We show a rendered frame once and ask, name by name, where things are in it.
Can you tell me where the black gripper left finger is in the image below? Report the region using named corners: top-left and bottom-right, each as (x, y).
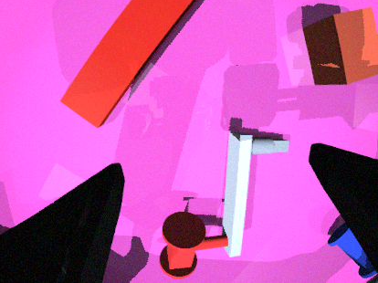
top-left (0, 163), bottom-right (125, 283)

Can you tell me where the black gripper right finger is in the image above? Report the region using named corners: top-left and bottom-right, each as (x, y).
top-left (309, 142), bottom-right (378, 275)

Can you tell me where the orange box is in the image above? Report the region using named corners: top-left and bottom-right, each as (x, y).
top-left (303, 7), bottom-right (378, 86)

